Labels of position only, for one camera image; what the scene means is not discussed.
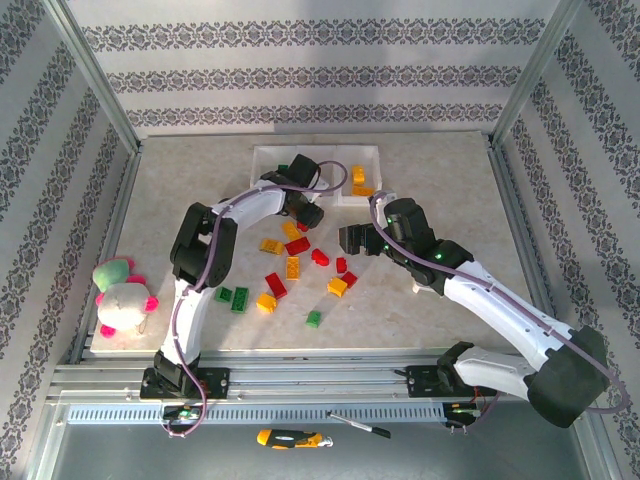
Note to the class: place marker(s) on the small red lego brick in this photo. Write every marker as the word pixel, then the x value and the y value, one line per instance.
pixel 302 226
pixel 341 265
pixel 351 279

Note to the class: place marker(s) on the small yellow lego brick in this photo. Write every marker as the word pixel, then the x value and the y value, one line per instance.
pixel 338 286
pixel 266 302

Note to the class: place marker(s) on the long yellow lego brick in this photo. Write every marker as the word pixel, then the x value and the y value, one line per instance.
pixel 362 190
pixel 358 175

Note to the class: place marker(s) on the white three-compartment container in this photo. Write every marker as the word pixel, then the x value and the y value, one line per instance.
pixel 372 165

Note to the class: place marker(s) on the small green lego brick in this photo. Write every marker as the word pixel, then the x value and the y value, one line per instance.
pixel 313 318
pixel 223 293

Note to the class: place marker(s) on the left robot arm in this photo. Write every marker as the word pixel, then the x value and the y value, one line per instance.
pixel 185 320

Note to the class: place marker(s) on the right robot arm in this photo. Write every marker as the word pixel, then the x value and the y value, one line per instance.
pixel 500 310

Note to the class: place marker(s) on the long red lego brick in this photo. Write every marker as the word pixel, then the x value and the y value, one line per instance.
pixel 275 285
pixel 298 246

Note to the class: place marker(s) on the small white plastic piece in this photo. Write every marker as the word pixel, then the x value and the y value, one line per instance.
pixel 417 288

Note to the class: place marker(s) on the black marker pen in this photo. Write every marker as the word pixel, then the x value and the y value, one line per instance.
pixel 360 425

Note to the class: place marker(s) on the small electronics board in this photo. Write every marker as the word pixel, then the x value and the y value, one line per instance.
pixel 181 413
pixel 462 411

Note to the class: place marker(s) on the white pink green plush toy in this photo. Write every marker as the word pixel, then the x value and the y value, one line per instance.
pixel 122 300

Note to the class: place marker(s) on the orange black utility knife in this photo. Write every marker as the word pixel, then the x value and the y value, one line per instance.
pixel 295 439

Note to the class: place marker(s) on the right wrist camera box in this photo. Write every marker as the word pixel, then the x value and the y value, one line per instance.
pixel 387 196

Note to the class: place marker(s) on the aluminium side rail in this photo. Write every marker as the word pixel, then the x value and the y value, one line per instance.
pixel 522 240
pixel 120 210

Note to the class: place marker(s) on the aluminium mounting rail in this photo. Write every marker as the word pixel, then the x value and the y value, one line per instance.
pixel 320 380

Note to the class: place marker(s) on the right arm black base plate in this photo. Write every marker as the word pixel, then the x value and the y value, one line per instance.
pixel 420 382

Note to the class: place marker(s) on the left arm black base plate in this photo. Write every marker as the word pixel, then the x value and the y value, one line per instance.
pixel 217 382

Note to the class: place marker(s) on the aluminium frame post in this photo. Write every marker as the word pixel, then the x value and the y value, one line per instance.
pixel 534 75
pixel 95 75

